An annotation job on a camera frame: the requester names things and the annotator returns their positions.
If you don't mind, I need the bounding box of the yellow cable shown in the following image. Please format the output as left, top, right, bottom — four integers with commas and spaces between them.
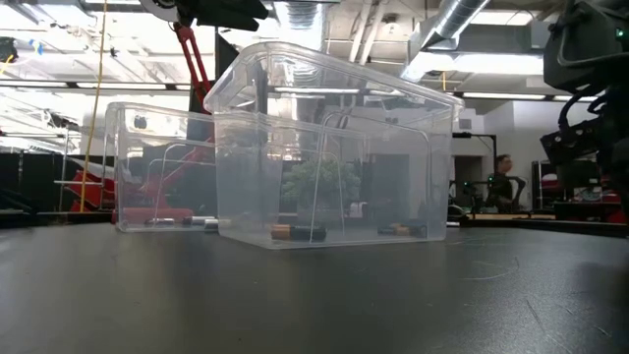
78, 0, 109, 213

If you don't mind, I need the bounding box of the silver ventilation duct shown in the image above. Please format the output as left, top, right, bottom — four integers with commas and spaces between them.
398, 0, 546, 83

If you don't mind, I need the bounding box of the red white equipment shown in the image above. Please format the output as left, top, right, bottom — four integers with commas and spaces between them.
66, 169, 117, 213

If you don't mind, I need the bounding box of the person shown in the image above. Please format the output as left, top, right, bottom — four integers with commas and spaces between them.
484, 153, 517, 212

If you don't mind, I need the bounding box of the red desk lamp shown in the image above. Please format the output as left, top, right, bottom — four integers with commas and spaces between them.
111, 0, 220, 225

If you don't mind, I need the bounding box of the green artificial potted plant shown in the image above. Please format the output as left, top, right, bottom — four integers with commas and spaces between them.
280, 157, 363, 225

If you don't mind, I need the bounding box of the black copper-top battery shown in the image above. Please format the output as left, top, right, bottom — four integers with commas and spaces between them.
269, 223, 328, 242
376, 223, 429, 239

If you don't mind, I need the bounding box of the clear plastic storage bin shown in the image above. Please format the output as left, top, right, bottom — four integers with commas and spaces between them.
202, 40, 467, 251
102, 100, 222, 234

